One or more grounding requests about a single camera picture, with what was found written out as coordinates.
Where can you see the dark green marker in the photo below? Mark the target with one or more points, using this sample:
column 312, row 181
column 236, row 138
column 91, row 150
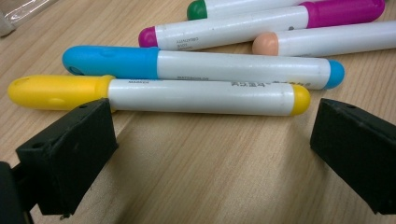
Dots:
column 196, row 10

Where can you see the clear plastic pouch white trim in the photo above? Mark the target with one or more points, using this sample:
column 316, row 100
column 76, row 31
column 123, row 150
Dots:
column 18, row 12

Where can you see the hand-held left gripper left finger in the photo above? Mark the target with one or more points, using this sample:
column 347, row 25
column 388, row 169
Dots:
column 68, row 158

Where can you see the magenta marker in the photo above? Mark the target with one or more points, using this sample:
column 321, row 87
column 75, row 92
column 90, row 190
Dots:
column 233, row 28

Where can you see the light blue marker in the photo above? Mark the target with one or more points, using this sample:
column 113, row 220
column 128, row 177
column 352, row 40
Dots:
column 233, row 68

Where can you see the peach marker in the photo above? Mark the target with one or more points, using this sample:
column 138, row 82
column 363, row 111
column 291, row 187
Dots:
column 327, row 40

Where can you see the yellow marker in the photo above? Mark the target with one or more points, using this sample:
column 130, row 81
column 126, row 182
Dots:
column 202, row 96

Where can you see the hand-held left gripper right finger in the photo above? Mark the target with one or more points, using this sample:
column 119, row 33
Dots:
column 358, row 155

